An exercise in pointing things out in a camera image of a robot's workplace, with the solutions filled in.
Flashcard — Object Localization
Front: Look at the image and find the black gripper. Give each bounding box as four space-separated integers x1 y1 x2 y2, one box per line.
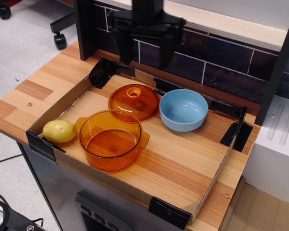
107 0 186 69

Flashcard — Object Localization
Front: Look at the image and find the black cable bottom left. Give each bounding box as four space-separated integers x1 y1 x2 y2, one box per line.
0 189 44 231

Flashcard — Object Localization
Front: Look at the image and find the black caster wheel top left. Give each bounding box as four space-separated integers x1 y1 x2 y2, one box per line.
0 0 12 20

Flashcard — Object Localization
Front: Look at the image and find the black shelf post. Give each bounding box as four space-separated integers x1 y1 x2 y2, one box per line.
254 29 289 126
73 0 98 61

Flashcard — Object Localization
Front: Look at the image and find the black left shelf post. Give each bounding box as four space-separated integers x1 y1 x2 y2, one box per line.
73 0 98 61

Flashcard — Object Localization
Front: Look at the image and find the light blue bowl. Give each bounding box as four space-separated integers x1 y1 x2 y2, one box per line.
159 89 208 132

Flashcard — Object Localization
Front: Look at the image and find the black office chair base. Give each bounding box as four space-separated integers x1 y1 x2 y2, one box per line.
50 13 75 50

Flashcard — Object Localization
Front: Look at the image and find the orange transparent pot lid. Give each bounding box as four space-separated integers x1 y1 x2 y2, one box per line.
108 84 160 122

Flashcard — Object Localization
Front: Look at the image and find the cardboard fence with black tape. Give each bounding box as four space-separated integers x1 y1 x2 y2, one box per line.
24 57 258 231

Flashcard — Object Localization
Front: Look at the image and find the grey toy oven front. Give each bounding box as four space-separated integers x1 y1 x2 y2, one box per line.
75 193 133 231

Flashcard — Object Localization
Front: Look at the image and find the white toy sink unit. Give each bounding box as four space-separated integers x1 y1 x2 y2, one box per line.
243 96 289 203

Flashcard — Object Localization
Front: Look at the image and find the yellow toy potato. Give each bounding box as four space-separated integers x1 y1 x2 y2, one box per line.
42 119 76 143

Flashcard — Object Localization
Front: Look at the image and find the orange transparent pot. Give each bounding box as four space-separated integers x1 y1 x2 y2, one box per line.
73 110 150 172

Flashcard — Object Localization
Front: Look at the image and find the black right shelf post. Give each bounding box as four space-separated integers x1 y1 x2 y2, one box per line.
254 29 289 126

